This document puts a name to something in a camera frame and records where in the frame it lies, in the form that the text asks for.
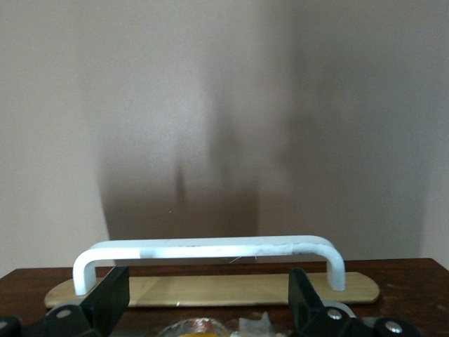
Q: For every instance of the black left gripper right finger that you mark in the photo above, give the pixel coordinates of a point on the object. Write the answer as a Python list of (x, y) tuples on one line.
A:
[(301, 302)]

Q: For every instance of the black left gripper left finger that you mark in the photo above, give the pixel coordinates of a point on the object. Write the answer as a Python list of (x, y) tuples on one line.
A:
[(105, 302)]

